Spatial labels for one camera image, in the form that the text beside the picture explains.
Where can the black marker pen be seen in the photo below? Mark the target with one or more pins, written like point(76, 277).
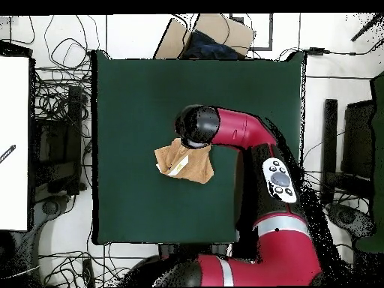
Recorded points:
point(7, 153)

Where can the black rod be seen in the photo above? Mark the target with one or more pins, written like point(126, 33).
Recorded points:
point(367, 27)

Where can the white board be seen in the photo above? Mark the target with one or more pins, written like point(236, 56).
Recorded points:
point(13, 135)

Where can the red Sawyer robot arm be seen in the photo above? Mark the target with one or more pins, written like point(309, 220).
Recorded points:
point(240, 129)

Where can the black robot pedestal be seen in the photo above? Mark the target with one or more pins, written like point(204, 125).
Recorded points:
point(180, 249)

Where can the black power strip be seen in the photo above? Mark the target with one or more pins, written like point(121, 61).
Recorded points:
point(88, 273)

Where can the tan terry towel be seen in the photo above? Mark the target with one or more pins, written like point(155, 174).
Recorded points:
point(192, 168)

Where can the black power adapter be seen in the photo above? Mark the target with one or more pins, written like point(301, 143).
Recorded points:
point(316, 51)

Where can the dark blue clothing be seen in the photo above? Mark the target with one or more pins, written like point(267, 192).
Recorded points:
point(207, 48)

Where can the dark green table cloth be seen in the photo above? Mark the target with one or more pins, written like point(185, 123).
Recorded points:
point(135, 90)

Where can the black upright bar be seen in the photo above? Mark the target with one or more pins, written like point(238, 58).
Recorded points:
point(330, 135)

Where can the black equipment rack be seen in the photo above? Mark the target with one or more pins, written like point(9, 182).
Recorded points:
point(60, 144)

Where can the brown cardboard box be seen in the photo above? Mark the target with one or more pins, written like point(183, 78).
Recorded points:
point(225, 30)

